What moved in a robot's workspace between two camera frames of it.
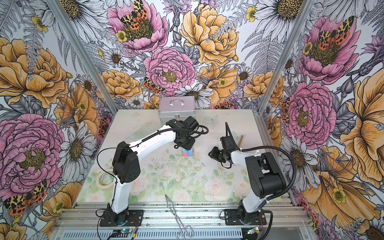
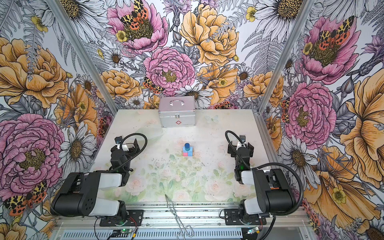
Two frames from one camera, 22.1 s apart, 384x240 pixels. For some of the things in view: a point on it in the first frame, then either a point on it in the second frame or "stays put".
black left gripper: [187, 146] -> [132, 149]
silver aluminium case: [176, 107] stays put
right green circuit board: [254, 230] stays put
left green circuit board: [121, 233] stays put
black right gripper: [214, 152] -> [233, 149]
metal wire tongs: [170, 205] stays put
